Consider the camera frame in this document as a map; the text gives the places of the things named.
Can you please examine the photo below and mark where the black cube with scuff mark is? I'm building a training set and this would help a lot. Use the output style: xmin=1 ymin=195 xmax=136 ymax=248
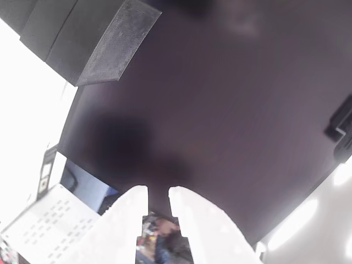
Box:
xmin=0 ymin=0 xmax=36 ymax=42

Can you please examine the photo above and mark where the person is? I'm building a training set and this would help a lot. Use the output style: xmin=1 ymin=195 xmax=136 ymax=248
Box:
xmin=148 ymin=211 xmax=193 ymax=264

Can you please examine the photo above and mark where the monitor screen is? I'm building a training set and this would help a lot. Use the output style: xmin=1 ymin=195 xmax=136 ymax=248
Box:
xmin=59 ymin=158 xmax=119 ymax=216

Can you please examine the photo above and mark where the white perforated panel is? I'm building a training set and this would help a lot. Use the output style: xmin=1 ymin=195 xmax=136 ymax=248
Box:
xmin=1 ymin=183 xmax=102 ymax=264

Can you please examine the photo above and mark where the black white striped bar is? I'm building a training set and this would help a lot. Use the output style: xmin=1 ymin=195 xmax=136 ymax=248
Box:
xmin=36 ymin=145 xmax=58 ymax=199

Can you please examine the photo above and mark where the large black panel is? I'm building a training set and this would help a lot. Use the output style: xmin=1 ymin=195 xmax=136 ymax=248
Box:
xmin=56 ymin=0 xmax=352 ymax=245

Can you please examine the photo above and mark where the black bracket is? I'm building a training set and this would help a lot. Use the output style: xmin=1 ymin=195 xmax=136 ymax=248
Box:
xmin=324 ymin=95 xmax=352 ymax=163

